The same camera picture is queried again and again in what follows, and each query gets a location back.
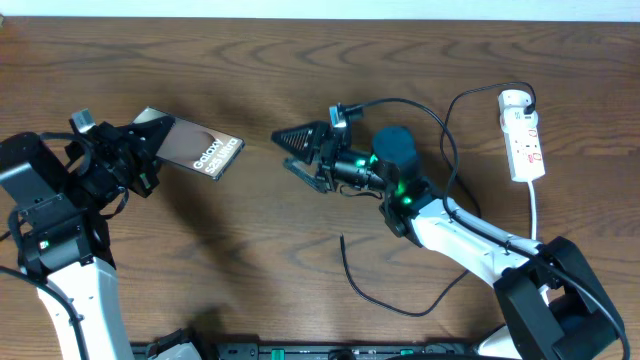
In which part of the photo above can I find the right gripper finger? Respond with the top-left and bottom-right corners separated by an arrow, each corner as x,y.
271,121 -> 329,163
283,157 -> 326,193

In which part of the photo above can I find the Galaxy S25 Ultra smartphone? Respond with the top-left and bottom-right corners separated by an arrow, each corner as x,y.
133,107 -> 245,181

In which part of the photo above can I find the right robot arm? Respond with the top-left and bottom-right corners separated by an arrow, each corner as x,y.
271,121 -> 631,359

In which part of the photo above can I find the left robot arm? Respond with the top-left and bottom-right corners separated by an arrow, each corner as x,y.
1,113 -> 198,359

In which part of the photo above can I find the white power strip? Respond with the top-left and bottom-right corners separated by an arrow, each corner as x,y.
498,89 -> 545,183

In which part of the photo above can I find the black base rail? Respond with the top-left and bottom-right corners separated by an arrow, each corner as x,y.
131,328 -> 474,360

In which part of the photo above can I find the white power strip cord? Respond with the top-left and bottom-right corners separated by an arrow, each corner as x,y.
526,180 -> 540,241

